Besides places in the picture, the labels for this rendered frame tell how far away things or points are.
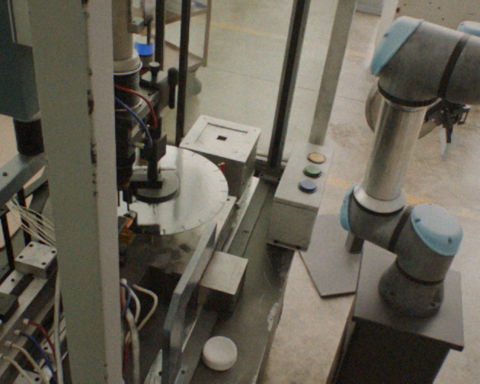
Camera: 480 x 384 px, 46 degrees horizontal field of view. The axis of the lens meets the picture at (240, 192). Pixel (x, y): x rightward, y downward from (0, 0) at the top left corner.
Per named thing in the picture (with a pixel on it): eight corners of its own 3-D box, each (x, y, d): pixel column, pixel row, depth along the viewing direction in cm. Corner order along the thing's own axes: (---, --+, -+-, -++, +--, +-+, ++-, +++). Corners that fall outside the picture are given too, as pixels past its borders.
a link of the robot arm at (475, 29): (454, 25, 138) (464, 17, 144) (440, 67, 144) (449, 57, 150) (487, 34, 135) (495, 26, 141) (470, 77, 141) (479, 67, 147)
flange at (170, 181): (164, 166, 133) (164, 157, 131) (187, 192, 126) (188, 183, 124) (120, 177, 127) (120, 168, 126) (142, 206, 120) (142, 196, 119)
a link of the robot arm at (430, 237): (439, 290, 124) (460, 244, 116) (382, 262, 130) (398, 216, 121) (455, 260, 133) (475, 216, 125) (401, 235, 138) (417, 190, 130)
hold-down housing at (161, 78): (149, 148, 116) (151, 55, 104) (170, 156, 114) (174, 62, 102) (134, 161, 112) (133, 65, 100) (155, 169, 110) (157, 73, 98)
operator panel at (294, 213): (287, 183, 167) (296, 139, 158) (324, 192, 166) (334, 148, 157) (265, 242, 146) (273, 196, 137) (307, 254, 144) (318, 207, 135)
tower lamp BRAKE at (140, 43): (139, 46, 141) (139, 35, 139) (156, 50, 140) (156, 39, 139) (131, 53, 138) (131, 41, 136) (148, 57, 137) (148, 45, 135)
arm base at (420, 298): (441, 279, 142) (454, 250, 136) (442, 324, 130) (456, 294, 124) (380, 263, 144) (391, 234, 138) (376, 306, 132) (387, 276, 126)
